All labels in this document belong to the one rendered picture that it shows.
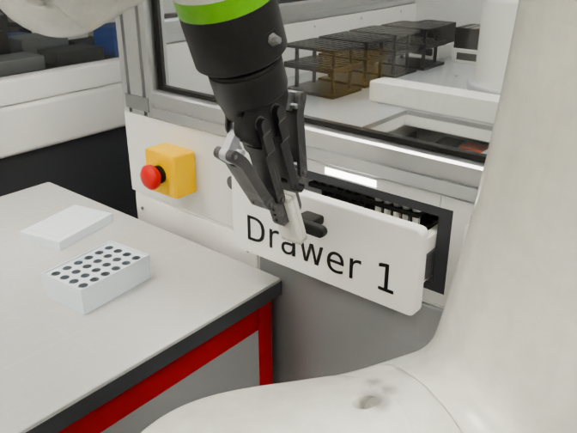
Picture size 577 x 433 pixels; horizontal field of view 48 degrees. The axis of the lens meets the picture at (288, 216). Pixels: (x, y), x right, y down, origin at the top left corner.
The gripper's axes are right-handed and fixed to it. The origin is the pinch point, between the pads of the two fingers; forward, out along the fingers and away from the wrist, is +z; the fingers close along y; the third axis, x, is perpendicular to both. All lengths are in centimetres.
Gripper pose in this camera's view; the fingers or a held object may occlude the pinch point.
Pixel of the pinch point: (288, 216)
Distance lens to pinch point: 75.3
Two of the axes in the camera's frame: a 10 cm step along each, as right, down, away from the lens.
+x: 7.7, 2.6, -5.8
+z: 2.2, 7.5, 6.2
